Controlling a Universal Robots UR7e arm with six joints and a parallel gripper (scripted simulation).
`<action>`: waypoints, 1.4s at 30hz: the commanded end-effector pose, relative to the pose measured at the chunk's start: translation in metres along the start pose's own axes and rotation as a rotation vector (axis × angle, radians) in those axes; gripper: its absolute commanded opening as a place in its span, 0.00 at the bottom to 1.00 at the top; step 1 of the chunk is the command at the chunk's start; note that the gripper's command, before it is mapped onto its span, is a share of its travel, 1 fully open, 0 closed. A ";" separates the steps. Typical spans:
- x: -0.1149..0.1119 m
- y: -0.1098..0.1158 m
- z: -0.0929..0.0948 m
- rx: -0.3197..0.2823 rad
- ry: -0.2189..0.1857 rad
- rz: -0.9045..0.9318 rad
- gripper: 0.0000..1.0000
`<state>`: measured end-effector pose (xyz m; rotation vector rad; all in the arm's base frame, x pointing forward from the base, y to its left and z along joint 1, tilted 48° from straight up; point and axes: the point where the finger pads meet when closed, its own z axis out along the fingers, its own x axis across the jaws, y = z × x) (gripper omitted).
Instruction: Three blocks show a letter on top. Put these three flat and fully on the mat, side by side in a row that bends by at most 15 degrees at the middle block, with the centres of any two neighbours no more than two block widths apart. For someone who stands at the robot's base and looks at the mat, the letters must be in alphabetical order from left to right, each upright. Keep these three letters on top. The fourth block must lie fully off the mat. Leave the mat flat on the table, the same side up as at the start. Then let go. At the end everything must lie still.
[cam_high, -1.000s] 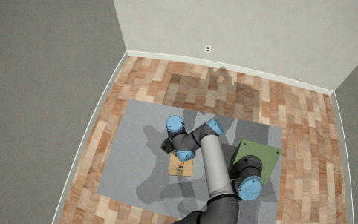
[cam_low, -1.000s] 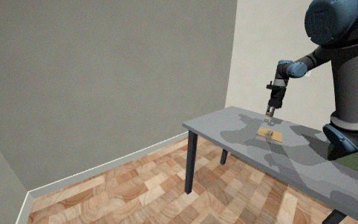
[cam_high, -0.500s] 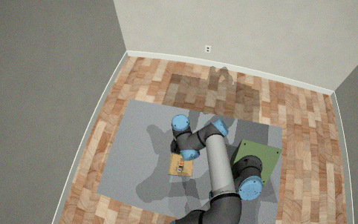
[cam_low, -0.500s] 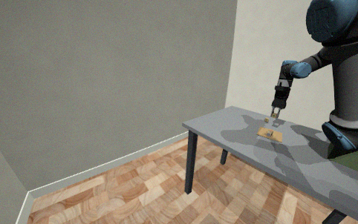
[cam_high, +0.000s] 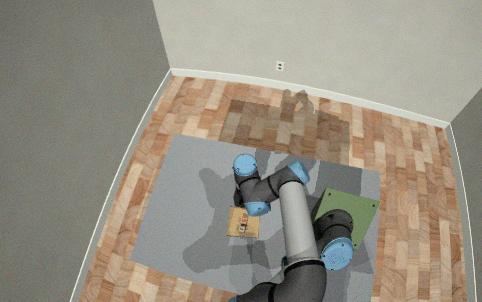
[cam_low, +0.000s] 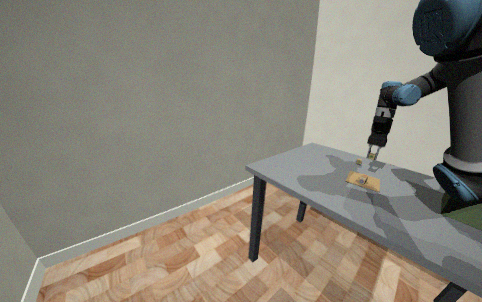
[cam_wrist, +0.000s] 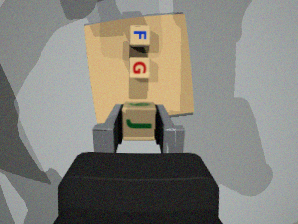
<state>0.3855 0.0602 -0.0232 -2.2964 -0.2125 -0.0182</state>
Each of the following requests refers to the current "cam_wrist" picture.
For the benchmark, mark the tan wooden block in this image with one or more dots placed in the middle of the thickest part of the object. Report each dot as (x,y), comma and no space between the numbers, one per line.
(139,36)
(139,67)
(139,121)

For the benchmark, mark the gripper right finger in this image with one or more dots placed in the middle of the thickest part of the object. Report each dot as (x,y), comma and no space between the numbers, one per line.
(170,136)

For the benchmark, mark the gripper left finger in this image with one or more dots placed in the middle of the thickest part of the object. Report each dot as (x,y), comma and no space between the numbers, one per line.
(106,137)

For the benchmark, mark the tan flat mat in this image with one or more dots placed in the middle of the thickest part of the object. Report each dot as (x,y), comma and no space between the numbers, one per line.
(108,53)

